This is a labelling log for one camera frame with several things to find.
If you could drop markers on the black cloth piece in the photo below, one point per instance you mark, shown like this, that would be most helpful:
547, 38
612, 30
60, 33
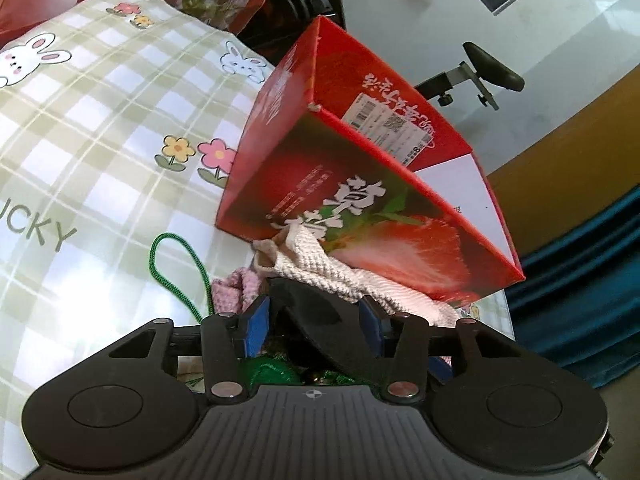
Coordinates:
310, 315

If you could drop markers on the checked rabbit print bed sheet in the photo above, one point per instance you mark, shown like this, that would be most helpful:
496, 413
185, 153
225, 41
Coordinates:
100, 135

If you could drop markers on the wooden panel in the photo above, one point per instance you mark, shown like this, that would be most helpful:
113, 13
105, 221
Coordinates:
565, 170

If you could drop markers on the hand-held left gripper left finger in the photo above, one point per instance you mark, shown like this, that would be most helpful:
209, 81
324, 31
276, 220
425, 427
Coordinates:
255, 325

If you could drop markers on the cream knitted cloth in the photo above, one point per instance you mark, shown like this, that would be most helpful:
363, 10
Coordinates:
320, 260

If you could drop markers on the teal curtain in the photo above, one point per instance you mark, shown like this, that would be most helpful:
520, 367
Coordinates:
590, 300

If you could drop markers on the black exercise bike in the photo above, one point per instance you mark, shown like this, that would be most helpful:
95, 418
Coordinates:
492, 67

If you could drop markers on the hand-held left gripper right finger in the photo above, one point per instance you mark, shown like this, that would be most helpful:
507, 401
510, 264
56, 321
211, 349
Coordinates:
372, 320

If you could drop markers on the red cardboard box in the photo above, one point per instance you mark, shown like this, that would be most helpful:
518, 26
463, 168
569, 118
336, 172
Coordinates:
300, 185

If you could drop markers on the pink knitted cloth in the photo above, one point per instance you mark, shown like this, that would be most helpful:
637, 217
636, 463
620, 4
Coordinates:
230, 292

